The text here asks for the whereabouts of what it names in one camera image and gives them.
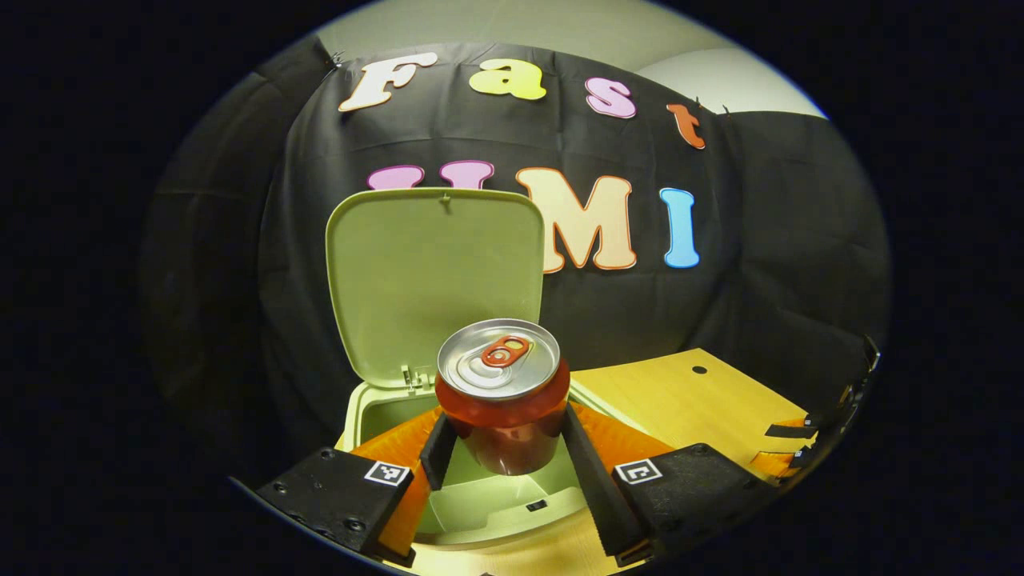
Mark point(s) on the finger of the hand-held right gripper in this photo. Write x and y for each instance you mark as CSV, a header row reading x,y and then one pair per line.
x,y
780,464
790,430

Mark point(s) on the red pop can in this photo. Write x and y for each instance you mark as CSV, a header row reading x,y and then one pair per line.
x,y
504,416

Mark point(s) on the wooden desktop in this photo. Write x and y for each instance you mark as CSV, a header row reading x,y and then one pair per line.
x,y
696,408

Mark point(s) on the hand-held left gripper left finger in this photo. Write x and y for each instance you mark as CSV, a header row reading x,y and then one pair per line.
x,y
440,456

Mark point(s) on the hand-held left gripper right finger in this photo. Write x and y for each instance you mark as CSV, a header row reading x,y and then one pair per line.
x,y
588,480

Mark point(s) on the green desktop garbage bin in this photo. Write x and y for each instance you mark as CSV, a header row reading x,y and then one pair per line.
x,y
432,272

